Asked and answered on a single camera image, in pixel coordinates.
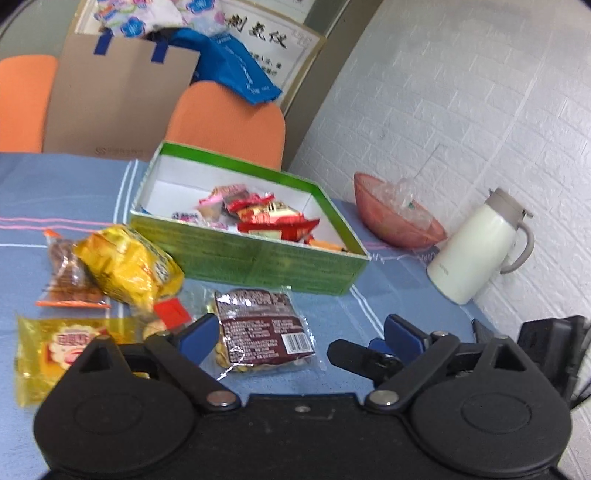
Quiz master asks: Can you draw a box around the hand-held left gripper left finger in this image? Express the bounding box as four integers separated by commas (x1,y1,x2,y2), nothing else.
69,314,241,412

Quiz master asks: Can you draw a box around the white thermos jug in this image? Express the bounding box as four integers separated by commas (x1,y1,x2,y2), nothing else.
426,187,536,305

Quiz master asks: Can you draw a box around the orange chair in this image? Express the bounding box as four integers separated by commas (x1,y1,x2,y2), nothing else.
165,80,286,171
0,55,59,153

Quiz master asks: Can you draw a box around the framed wall poster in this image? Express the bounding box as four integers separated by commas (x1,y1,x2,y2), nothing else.
75,0,327,114

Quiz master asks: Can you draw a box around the red and clear snack packet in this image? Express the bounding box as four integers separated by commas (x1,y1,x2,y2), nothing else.
224,193,276,219

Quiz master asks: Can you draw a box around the blue striped tablecloth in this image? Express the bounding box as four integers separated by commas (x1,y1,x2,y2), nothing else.
0,152,502,416

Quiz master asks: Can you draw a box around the yellow crinkled snack packet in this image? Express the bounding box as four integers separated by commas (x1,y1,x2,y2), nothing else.
74,224,185,315

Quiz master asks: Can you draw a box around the pink translucent bowl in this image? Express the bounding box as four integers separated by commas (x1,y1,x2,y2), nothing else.
353,172,448,248

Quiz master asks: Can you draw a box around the pink snack packet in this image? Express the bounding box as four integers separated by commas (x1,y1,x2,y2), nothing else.
198,193,232,223

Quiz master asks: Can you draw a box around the brown paper bag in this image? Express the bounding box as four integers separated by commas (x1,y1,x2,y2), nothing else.
43,30,202,162

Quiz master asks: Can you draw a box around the green cardboard box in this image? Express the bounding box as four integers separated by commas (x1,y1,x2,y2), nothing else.
129,141,371,296

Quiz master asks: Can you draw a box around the brown nut packet orange edge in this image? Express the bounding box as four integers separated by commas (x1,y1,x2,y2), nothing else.
36,229,112,309

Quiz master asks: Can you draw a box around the blue bag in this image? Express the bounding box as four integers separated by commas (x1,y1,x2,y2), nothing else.
167,28,283,107

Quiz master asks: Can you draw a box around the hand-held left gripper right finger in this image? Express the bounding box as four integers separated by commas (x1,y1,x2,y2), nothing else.
365,315,527,411

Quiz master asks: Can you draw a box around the dark brown label snack packet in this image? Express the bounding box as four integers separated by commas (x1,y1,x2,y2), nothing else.
211,287,327,380

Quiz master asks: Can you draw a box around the yellow cake packet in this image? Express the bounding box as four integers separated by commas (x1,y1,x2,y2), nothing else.
15,315,155,408

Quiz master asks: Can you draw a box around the long red snack packet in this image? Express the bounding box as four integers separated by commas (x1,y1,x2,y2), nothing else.
237,213,321,244

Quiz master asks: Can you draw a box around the clear plastic wrap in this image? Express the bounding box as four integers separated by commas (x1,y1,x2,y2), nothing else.
373,177,429,223

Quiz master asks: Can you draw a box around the floral cloth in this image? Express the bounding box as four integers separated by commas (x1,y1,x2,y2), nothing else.
93,0,228,40

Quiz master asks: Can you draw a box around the orange snack packet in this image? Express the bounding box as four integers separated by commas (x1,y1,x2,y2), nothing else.
305,236,348,253

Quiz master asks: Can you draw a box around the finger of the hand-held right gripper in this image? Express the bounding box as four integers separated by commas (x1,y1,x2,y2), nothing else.
327,338,402,386
471,318,499,344

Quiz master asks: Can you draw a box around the clear packet with red tag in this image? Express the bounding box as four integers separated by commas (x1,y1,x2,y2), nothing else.
139,282,219,344

